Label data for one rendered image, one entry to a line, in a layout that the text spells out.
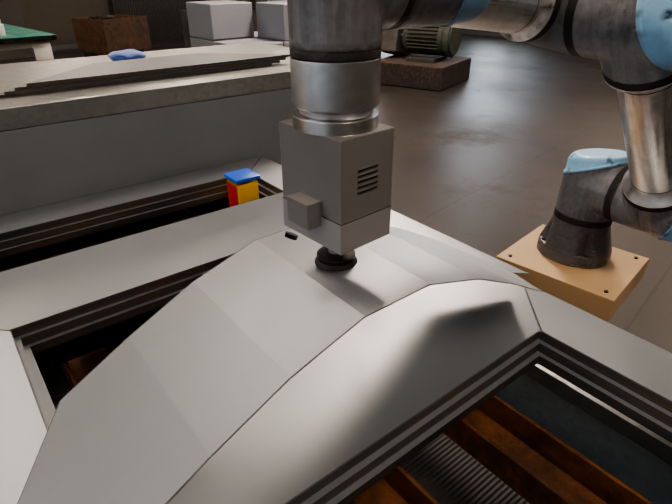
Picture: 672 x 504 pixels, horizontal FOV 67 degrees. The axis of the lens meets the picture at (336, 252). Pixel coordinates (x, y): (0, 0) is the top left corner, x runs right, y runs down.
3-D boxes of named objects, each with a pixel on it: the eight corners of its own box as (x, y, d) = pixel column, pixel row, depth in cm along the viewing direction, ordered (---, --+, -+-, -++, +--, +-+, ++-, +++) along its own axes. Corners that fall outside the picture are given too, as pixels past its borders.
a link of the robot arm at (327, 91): (331, 66, 37) (266, 54, 42) (331, 129, 39) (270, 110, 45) (400, 56, 41) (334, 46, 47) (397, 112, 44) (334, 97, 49)
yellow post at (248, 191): (245, 263, 119) (237, 186, 109) (235, 254, 122) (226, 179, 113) (263, 256, 121) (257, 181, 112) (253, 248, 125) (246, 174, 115)
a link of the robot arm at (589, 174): (574, 196, 116) (590, 137, 109) (632, 217, 106) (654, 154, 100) (542, 207, 109) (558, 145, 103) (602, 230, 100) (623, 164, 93)
